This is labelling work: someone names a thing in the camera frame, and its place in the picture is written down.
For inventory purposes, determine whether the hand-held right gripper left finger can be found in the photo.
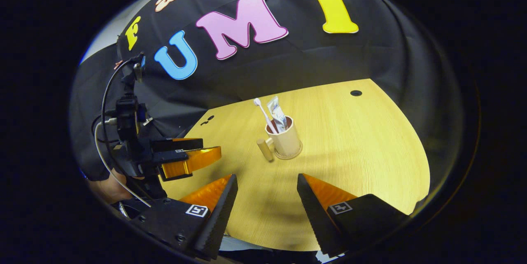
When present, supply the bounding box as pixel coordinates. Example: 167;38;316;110
130;173;239;261

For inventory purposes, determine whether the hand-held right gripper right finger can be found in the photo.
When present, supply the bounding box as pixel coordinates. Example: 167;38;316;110
296;173;412;258

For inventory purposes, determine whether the round brown coaster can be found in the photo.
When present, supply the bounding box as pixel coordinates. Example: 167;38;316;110
274;140;304;161

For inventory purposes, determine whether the beige cup with handle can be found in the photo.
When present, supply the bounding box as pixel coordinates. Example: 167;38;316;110
256;116;303;161

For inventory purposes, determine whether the white toothbrush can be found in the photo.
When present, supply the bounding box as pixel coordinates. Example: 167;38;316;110
253;98;278;135

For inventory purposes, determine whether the white toothpaste tube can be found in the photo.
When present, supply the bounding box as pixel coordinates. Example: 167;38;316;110
267;96;289;133

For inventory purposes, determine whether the wooden desktop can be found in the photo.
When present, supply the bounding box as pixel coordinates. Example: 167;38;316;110
159;78;431;252

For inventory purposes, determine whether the black backdrop cloth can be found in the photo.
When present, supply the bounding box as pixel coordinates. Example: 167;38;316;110
68;0;464;182

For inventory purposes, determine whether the grey cable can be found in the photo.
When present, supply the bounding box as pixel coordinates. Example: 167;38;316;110
94;119;152;208

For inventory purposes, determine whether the black cable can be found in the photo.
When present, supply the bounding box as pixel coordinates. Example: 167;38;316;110
101;59;134;176

